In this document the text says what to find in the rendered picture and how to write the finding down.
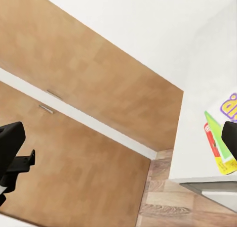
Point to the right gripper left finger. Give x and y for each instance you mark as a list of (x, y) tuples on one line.
[(12, 137)]

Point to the sliding door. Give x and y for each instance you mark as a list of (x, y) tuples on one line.
[(81, 178), (47, 47)]

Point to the board game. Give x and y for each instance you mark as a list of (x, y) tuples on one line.
[(223, 110)]

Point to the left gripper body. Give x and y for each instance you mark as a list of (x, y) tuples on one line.
[(16, 167)]

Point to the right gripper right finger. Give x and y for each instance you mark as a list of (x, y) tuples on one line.
[(229, 137)]

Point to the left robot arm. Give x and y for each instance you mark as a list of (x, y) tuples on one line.
[(20, 164)]

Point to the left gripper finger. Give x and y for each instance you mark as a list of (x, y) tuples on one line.
[(31, 157)]

